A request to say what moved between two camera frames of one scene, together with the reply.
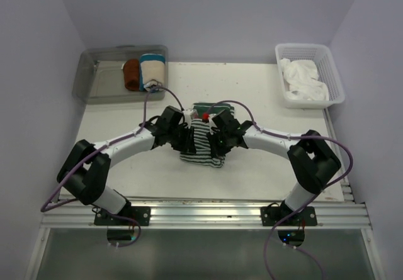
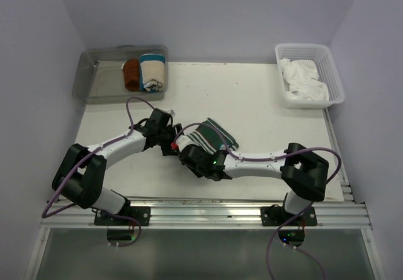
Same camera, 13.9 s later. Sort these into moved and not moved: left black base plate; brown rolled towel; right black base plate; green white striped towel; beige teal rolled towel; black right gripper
Moved: black right gripper; green white striped towel
Not moved: brown rolled towel; right black base plate; beige teal rolled towel; left black base plate
